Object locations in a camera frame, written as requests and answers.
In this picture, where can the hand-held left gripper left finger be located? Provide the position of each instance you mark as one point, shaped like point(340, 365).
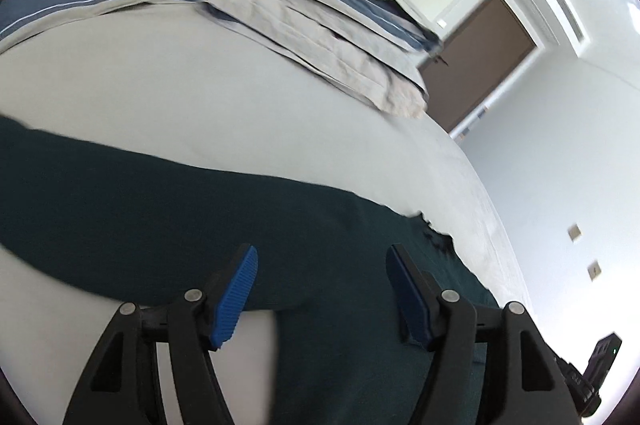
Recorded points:
point(234, 300)

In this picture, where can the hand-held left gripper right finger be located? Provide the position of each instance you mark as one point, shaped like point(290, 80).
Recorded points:
point(411, 300)

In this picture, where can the dark green knitted sweater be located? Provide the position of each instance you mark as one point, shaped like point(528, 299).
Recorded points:
point(150, 205)

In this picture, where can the white bed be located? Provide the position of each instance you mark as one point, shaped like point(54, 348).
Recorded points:
point(200, 95)

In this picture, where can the brown door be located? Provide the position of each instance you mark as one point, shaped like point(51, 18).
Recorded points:
point(480, 60)

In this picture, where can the folded beige and blue duvet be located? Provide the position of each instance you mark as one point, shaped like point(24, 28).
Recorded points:
point(320, 30)

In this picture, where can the white air vent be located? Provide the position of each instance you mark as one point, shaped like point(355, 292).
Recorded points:
point(559, 0)

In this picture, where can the wall socket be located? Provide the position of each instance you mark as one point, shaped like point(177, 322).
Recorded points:
point(575, 233)
point(594, 270)

